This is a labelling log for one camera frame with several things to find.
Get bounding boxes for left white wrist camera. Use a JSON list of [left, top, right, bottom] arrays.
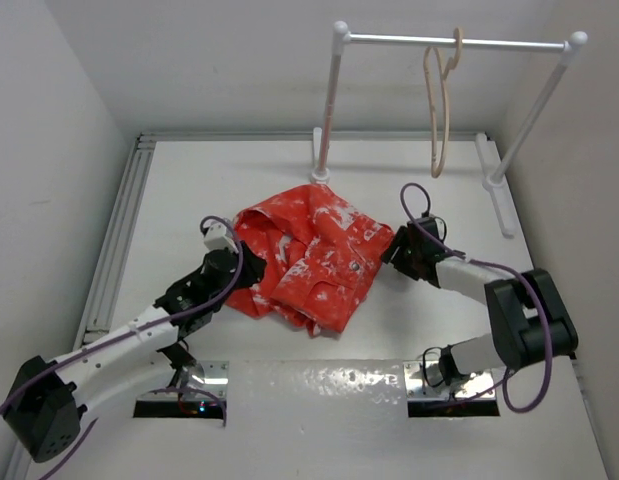
[[202, 221, 237, 252]]

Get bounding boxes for red white-splattered trousers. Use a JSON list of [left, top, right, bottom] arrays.
[[227, 184, 394, 335]]

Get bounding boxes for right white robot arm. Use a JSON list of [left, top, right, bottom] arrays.
[[381, 217, 579, 397]]

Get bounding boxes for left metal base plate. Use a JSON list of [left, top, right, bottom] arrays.
[[137, 360, 230, 403]]

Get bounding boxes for metal base plate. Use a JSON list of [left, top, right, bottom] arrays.
[[403, 360, 496, 404], [137, 360, 230, 403]]

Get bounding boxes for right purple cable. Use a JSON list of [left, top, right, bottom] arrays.
[[399, 183, 555, 414]]

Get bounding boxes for aluminium frame rail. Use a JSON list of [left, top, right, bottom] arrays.
[[82, 134, 155, 333]]

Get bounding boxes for beige wooden hanger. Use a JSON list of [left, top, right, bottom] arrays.
[[422, 27, 464, 179]]

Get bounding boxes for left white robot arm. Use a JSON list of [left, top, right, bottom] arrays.
[[2, 245, 266, 463]]

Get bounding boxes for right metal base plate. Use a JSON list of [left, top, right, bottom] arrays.
[[403, 360, 496, 404]]

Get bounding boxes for white clothes rack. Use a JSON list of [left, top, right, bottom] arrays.
[[310, 21, 588, 239]]

